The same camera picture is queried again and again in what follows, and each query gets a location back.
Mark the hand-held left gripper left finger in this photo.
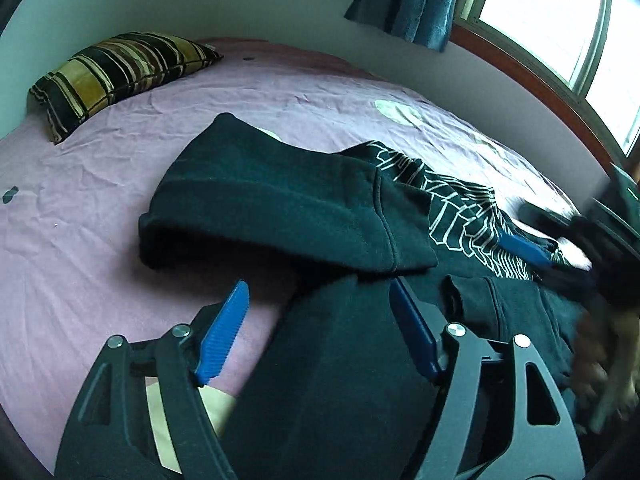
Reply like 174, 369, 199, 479
54, 280, 251, 480

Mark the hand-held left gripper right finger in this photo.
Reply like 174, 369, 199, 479
389, 278, 587, 480

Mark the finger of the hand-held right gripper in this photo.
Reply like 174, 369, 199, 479
519, 203, 581, 231
499, 233, 557, 268

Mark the black hoodie with white print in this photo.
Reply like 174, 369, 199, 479
137, 112, 596, 480

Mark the person's right hand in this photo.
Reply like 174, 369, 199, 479
571, 304, 640, 436

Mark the pink bed sheet with pale spots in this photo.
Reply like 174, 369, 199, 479
0, 37, 591, 476

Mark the striped black and yellow pillow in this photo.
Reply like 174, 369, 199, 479
29, 31, 224, 145

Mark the window with wooden frame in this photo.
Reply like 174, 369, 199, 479
446, 0, 640, 177

